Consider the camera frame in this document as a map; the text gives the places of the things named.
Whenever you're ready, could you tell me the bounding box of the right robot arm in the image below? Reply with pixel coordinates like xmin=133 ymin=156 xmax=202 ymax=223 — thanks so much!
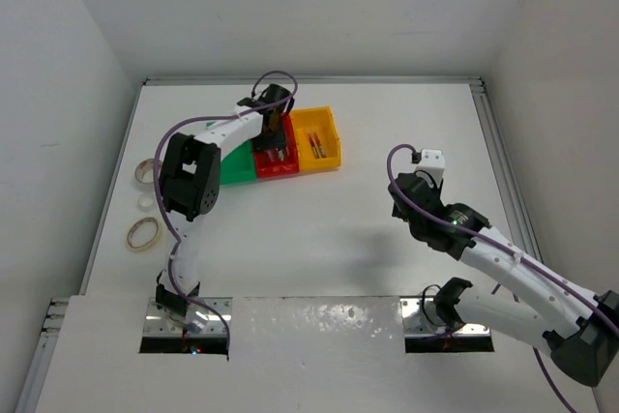
xmin=388 ymin=173 xmax=618 ymax=387

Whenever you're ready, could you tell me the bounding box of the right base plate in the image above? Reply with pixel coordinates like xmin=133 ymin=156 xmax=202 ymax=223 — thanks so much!
xmin=399 ymin=296 xmax=491 ymax=339

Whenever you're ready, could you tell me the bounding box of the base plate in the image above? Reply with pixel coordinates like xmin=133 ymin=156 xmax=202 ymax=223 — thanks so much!
xmin=399 ymin=296 xmax=491 ymax=339
xmin=142 ymin=298 xmax=232 ymax=339

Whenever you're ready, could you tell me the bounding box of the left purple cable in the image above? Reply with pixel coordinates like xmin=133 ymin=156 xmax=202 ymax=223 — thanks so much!
xmin=153 ymin=70 xmax=299 ymax=354

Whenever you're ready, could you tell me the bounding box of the red plastic bin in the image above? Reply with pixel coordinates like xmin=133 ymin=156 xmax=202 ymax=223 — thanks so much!
xmin=251 ymin=116 xmax=300 ymax=179

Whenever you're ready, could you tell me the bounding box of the green plastic bin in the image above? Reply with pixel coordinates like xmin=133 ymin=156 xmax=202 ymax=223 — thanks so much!
xmin=204 ymin=121 xmax=256 ymax=185

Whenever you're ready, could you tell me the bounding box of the beige masking tape roll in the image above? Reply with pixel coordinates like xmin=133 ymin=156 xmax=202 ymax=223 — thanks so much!
xmin=125 ymin=217 xmax=162 ymax=253

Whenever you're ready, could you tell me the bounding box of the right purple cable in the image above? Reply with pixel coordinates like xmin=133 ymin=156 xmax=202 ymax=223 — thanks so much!
xmin=386 ymin=144 xmax=619 ymax=413

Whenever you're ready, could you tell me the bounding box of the red gel pen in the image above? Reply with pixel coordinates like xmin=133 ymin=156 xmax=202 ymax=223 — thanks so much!
xmin=313 ymin=133 xmax=327 ymax=159

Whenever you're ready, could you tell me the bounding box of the yellow plastic bin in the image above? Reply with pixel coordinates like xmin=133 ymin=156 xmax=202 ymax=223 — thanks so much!
xmin=290 ymin=106 xmax=341 ymax=173

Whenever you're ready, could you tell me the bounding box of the purple cable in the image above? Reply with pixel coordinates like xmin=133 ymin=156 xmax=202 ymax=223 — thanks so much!
xmin=386 ymin=144 xmax=619 ymax=413
xmin=153 ymin=70 xmax=299 ymax=354

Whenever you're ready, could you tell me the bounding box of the small white tape roll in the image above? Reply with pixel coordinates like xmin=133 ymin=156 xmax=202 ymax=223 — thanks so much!
xmin=136 ymin=192 xmax=156 ymax=212

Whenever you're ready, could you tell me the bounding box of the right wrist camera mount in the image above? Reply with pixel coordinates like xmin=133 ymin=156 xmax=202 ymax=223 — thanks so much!
xmin=412 ymin=149 xmax=446 ymax=189

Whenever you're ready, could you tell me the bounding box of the large tape roll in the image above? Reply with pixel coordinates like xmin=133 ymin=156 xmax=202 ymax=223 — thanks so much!
xmin=133 ymin=159 xmax=161 ymax=191

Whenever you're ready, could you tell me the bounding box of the left base plate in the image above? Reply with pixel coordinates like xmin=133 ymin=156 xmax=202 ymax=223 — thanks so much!
xmin=142 ymin=298 xmax=232 ymax=339

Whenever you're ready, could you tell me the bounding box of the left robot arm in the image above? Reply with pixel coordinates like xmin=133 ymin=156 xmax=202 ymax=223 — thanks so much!
xmin=155 ymin=84 xmax=296 ymax=317

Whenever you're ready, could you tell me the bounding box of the pink gel pen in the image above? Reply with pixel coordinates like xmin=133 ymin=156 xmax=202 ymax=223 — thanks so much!
xmin=308 ymin=133 xmax=320 ymax=160

